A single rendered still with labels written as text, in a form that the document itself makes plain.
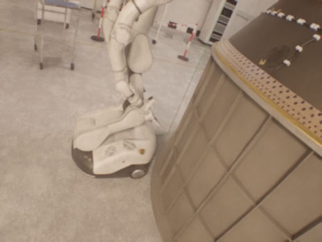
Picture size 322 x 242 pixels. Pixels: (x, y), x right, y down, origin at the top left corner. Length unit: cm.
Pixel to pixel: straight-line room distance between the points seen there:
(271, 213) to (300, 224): 12
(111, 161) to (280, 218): 109
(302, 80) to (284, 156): 30
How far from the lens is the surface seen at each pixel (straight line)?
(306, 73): 94
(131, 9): 99
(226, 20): 868
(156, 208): 166
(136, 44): 121
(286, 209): 97
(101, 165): 153
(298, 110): 85
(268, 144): 91
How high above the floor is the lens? 139
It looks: 34 degrees down
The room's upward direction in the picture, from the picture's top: 22 degrees clockwise
